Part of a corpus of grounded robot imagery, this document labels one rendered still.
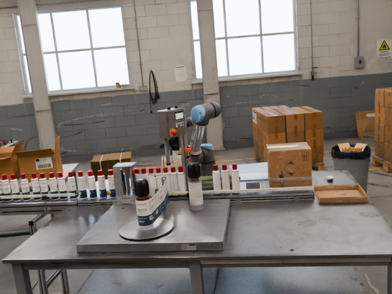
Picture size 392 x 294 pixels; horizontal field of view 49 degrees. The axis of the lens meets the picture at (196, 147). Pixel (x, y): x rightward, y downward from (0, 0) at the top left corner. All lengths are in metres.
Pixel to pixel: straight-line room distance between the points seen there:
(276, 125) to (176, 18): 3.13
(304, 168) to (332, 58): 5.82
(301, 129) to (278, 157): 3.31
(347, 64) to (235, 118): 2.38
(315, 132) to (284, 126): 0.47
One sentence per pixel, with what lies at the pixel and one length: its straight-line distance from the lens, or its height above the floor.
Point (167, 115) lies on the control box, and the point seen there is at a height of 1.44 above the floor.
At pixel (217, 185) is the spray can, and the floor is 0.95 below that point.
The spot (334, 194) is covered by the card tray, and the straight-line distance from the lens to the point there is 3.09.
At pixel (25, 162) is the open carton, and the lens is 4.39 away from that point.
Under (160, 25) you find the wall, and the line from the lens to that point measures 8.37.
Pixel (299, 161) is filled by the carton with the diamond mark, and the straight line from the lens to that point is 3.16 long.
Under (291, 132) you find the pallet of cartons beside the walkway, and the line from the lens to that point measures 6.39.
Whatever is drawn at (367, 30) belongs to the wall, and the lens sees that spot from 9.09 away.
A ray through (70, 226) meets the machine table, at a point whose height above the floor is 0.83.
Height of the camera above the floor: 1.82
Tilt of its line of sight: 12 degrees down
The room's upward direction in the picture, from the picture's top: 5 degrees counter-clockwise
